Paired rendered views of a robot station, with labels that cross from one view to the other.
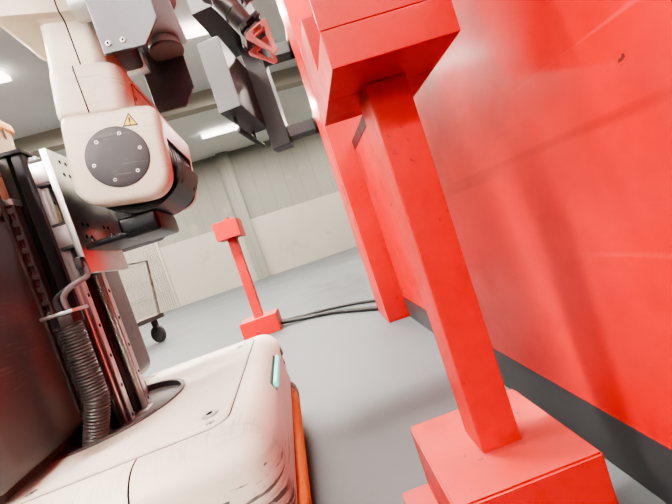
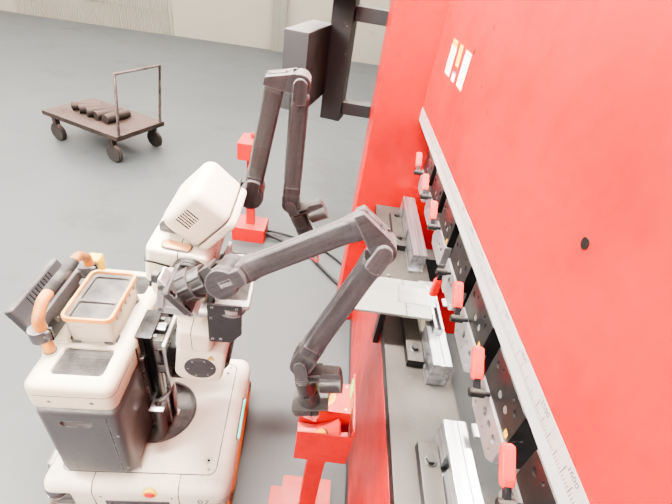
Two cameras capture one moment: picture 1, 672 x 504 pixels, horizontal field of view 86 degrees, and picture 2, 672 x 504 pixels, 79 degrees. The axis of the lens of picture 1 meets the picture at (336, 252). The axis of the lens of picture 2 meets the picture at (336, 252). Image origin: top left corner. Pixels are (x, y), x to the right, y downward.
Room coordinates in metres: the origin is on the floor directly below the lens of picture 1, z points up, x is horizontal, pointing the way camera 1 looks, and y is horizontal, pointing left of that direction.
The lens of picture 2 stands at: (-0.20, -0.09, 1.90)
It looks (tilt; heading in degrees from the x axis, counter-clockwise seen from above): 36 degrees down; 1
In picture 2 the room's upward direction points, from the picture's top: 10 degrees clockwise
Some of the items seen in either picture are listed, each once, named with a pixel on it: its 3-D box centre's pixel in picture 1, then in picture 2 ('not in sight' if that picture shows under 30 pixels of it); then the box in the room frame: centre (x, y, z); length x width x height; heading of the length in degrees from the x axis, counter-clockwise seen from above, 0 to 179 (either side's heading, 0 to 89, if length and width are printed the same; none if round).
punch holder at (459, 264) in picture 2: not in sight; (469, 275); (0.68, -0.44, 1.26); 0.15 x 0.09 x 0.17; 3
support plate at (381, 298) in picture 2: not in sight; (390, 295); (0.85, -0.29, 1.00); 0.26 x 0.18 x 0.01; 93
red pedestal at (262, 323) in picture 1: (245, 275); (251, 188); (2.44, 0.64, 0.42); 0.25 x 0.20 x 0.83; 93
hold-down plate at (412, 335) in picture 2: not in sight; (410, 329); (0.81, -0.38, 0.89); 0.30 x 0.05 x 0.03; 3
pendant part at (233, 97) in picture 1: (236, 91); (307, 64); (2.05, 0.24, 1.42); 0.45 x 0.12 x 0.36; 172
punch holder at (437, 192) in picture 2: not in sight; (444, 202); (1.08, -0.42, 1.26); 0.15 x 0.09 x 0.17; 3
